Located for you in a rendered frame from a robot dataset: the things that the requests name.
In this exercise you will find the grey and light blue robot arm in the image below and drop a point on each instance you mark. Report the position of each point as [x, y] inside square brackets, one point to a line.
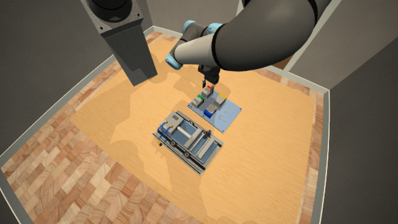
[265, 32]

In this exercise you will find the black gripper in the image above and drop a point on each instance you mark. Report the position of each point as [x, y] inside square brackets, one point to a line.
[211, 74]

